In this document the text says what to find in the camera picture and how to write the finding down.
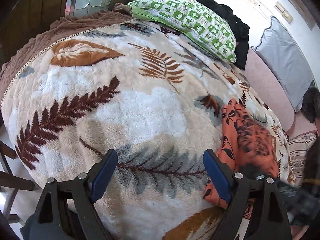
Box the orange black floral shirt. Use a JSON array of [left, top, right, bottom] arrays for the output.
[[203, 97, 281, 221]]

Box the striped floral quilt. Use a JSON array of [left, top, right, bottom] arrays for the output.
[[289, 131, 317, 187]]

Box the pink bed headboard cushion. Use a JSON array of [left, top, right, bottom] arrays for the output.
[[242, 49, 319, 138]]

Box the dark furry cushion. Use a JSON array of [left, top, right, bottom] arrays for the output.
[[300, 87, 319, 123]]

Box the leaf pattern plush blanket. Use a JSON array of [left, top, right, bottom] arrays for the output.
[[1, 20, 295, 239]]

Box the grey blue pillow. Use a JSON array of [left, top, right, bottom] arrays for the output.
[[251, 16, 313, 112]]

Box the brown quilted bedspread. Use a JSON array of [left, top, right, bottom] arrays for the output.
[[1, 10, 132, 96]]

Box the black garment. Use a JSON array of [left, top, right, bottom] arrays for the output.
[[196, 0, 249, 70]]

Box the wooden stained glass door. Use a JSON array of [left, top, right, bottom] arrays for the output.
[[1, 0, 130, 64]]

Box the green white patterned pillow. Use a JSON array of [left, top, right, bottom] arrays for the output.
[[127, 0, 236, 63]]

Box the wall light switch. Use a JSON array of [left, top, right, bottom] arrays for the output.
[[275, 2, 293, 24]]

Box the framed wall picture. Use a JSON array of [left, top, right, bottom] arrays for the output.
[[288, 0, 316, 30]]

